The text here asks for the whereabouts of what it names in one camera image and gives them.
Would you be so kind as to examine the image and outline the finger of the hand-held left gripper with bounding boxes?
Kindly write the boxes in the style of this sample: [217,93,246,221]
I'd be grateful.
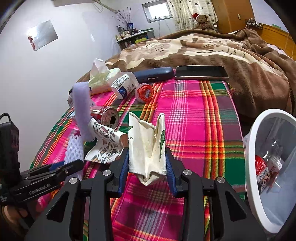
[23,159,85,183]
[22,162,66,175]

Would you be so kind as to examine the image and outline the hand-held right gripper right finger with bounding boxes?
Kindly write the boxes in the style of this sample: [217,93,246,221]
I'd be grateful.
[165,147,267,241]

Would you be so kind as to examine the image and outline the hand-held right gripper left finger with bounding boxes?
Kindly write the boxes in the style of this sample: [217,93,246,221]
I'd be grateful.
[24,147,130,241]

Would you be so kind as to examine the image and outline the white foam net sleeve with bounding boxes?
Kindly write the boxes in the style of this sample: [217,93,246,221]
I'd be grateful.
[63,134,85,164]

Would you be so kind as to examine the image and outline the white green carton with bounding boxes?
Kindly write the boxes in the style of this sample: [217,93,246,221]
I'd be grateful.
[128,112,167,186]

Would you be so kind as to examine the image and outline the patterned paper cup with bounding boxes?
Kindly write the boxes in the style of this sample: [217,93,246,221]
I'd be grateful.
[84,117,129,165]

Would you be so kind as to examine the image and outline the red cartoon face can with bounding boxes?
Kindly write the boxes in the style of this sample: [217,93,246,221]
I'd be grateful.
[90,106,119,128]

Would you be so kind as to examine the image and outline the white round trash bin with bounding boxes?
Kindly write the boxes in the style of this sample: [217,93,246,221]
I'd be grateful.
[243,109,296,234]

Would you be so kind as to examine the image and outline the clear jelly cup orange lid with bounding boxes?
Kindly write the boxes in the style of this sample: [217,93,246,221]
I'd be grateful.
[135,83,155,103]

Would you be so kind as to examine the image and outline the white barcode yogurt cup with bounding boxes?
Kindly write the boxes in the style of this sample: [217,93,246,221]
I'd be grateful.
[111,72,139,100]

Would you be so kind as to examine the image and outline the clear bottle with red label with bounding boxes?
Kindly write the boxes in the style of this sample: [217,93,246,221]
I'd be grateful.
[254,139,284,195]

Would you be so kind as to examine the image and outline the plaid pink green cloth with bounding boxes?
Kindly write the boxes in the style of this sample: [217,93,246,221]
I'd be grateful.
[30,80,245,241]

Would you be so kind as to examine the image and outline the soft tissue pack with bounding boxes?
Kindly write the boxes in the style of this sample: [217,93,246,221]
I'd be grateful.
[89,58,122,95]

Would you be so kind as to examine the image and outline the blue glasses case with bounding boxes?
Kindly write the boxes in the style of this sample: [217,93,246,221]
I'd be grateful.
[134,67,174,83]

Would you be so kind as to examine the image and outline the black smartphone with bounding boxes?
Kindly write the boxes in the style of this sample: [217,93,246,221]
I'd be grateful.
[174,65,229,81]

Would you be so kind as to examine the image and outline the cluttered white shelf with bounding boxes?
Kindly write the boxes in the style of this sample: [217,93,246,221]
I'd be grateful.
[116,28,155,50]

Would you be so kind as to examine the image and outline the brown beige fleece blanket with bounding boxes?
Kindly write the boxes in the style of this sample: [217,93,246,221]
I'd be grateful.
[77,28,296,121]

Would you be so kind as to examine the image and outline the dry branches in vase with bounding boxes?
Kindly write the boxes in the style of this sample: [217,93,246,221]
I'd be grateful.
[112,7,132,27]

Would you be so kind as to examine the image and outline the brown teddy bear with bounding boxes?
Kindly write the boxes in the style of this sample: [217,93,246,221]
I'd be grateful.
[191,13,215,30]

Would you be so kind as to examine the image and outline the heart patterned curtain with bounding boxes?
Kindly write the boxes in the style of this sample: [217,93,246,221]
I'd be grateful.
[168,0,219,32]

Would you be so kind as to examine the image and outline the wrapped air conditioner pipe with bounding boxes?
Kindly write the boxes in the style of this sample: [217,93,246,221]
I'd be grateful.
[92,0,119,13]

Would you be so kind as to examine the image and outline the small window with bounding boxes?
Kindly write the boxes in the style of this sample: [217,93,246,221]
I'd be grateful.
[142,1,173,23]

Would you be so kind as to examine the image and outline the wooden wardrobe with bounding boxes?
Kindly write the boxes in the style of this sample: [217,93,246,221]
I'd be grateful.
[211,0,257,34]

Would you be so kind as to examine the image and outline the white power strip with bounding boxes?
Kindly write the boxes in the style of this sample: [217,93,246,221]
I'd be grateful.
[245,20,263,28]

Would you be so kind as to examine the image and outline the wooden bed headboard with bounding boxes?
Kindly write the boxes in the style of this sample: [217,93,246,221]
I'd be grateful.
[257,23,296,61]

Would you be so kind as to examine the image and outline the silver wall panel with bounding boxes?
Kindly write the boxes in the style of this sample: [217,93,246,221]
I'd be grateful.
[27,20,58,51]

